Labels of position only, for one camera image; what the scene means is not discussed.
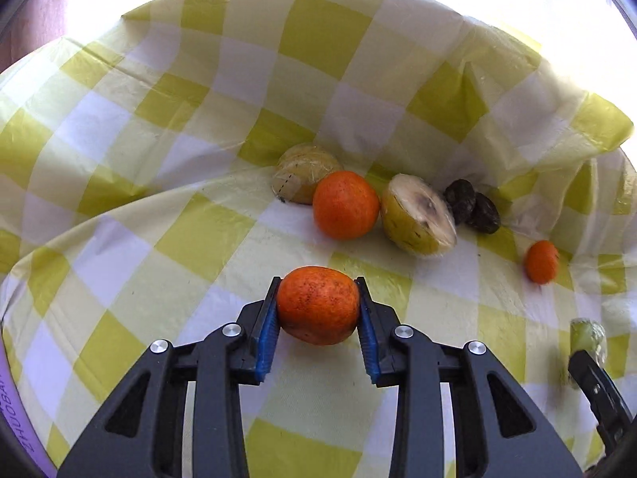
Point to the orange with dark speckles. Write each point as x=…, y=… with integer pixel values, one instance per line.
x=318, y=303

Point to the green fruit piece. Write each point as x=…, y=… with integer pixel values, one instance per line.
x=589, y=336

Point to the purple box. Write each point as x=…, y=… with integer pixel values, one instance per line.
x=22, y=408

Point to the small orange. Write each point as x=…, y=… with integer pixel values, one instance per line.
x=542, y=261

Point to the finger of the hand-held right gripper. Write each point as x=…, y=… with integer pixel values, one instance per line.
x=599, y=393

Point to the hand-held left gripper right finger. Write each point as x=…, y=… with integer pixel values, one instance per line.
x=371, y=343

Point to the large smooth orange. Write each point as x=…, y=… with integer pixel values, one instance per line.
x=346, y=204

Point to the wrapped cut yellow pear half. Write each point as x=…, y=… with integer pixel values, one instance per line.
x=418, y=219

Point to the wrapped yellow fruit piece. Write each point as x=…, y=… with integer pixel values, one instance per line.
x=298, y=174

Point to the yellow white checkered tablecloth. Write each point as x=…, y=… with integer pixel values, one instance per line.
x=199, y=109

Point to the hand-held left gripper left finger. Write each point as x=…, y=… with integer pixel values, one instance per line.
x=266, y=341

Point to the dark wrinkled passion fruit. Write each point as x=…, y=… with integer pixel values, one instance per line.
x=485, y=216
x=460, y=199

